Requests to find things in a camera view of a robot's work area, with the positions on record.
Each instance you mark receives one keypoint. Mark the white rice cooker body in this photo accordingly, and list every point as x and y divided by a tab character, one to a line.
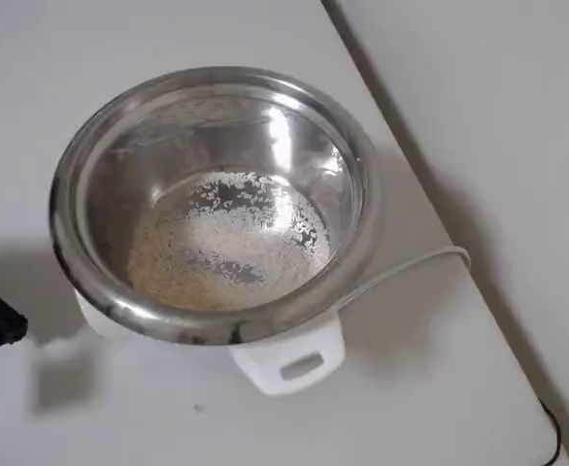
265	374

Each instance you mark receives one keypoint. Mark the stainless steel inner pot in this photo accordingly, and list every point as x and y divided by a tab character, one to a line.
275	121

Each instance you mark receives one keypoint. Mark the white rice grains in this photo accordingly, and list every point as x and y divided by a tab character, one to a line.
231	238

